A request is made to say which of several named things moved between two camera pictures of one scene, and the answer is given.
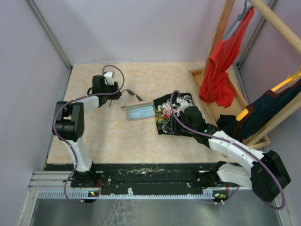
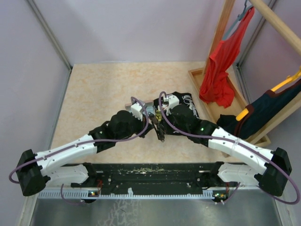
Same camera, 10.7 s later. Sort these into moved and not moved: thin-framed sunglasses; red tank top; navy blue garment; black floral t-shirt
Moved: thin-framed sunglasses
Not moved: red tank top; black floral t-shirt; navy blue garment
